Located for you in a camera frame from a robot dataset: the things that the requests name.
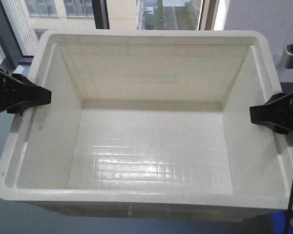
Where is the white plastic tote bin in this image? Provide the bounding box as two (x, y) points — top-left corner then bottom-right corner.
(0, 29), (293, 221)

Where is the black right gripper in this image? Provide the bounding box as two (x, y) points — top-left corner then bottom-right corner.
(250, 93), (293, 135)

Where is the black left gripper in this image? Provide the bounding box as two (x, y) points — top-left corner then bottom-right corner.
(0, 68), (51, 114)

